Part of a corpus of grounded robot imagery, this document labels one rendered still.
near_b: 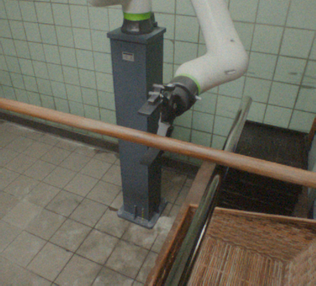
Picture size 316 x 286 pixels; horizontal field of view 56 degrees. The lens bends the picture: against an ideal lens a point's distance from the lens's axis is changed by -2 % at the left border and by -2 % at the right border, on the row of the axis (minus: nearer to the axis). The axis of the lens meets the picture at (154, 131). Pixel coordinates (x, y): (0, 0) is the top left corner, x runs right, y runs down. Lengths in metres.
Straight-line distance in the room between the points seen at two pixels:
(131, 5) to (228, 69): 0.63
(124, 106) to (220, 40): 0.77
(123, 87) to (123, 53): 0.17
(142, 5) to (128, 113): 0.53
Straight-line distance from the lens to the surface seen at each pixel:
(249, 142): 1.22
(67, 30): 2.31
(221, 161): 0.62
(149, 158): 0.72
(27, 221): 2.19
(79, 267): 1.89
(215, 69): 0.87
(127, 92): 1.48
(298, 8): 1.74
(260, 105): 1.93
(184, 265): 0.48
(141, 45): 1.34
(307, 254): 1.15
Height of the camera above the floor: 1.58
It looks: 34 degrees down
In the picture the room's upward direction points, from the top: straight up
